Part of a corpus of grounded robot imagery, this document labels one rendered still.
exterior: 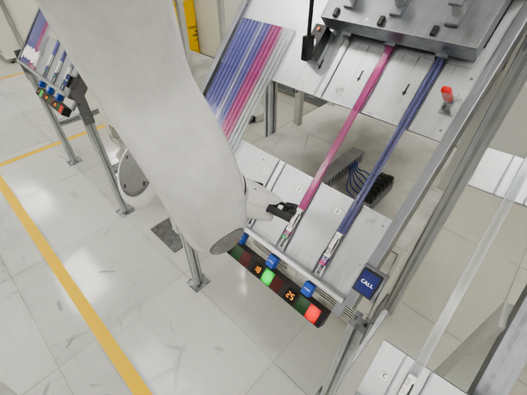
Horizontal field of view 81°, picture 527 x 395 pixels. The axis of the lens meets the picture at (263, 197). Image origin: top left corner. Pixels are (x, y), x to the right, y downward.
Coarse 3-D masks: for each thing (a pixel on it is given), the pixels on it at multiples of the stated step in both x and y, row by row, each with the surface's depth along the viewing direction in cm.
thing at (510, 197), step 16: (512, 192) 49; (496, 224) 49; (480, 256) 49; (464, 272) 49; (464, 288) 49; (448, 304) 49; (448, 320) 49; (432, 336) 49; (432, 352) 49; (416, 368) 49
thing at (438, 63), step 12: (444, 60) 62; (432, 72) 63; (420, 96) 63; (408, 108) 64; (408, 120) 64; (396, 132) 65; (384, 156) 65; (372, 180) 66; (360, 192) 67; (360, 204) 67; (348, 216) 67
